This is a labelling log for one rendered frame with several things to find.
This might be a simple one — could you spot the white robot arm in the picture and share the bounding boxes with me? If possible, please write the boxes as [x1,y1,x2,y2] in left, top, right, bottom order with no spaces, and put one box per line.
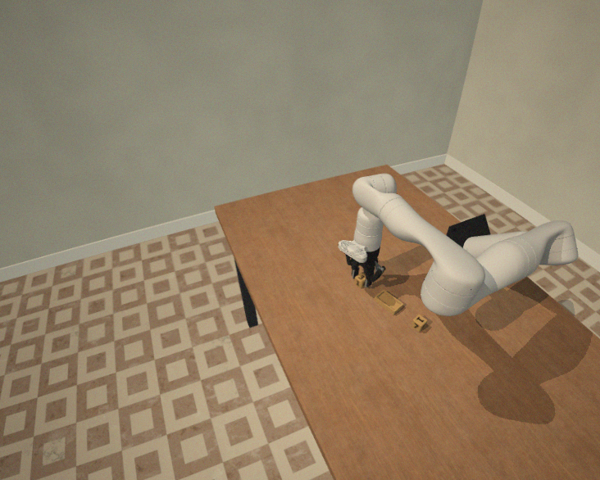
[339,174,578,316]

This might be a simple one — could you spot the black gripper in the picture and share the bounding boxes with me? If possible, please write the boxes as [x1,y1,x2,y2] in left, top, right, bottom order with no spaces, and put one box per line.
[345,248,386,288]

